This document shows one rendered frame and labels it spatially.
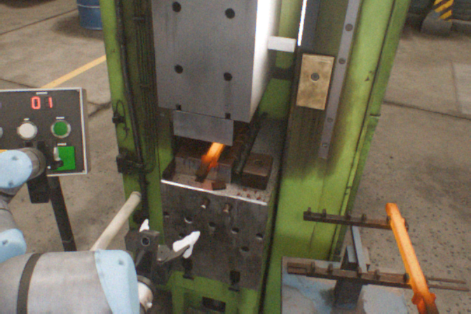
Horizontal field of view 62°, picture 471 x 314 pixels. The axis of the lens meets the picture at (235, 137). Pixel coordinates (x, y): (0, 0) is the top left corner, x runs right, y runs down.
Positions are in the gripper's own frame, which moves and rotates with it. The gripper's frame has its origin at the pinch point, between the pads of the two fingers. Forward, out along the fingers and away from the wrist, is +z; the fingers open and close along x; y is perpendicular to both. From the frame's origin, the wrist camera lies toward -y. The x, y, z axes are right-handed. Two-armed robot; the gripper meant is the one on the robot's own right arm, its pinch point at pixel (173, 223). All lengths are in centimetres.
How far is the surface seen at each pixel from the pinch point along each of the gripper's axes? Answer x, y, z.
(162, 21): -14, -44, 31
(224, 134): 5.0, -11.0, 30.6
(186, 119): -7.8, -13.9, 30.6
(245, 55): 10.2, -37.7, 30.5
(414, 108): 121, 99, 305
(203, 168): 0.4, -1.4, 23.7
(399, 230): 61, 5, 22
